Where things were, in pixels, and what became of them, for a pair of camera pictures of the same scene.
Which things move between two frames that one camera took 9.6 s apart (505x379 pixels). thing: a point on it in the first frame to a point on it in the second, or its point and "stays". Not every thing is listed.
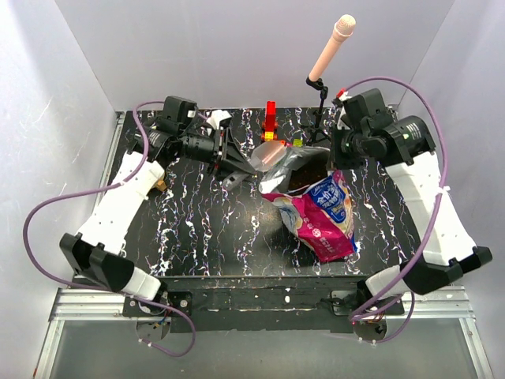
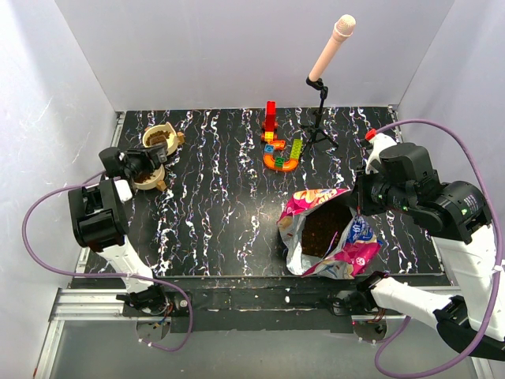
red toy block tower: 269,130 stays
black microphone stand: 323,90 stays
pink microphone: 344,28 stays
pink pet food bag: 314,203 to 323,236
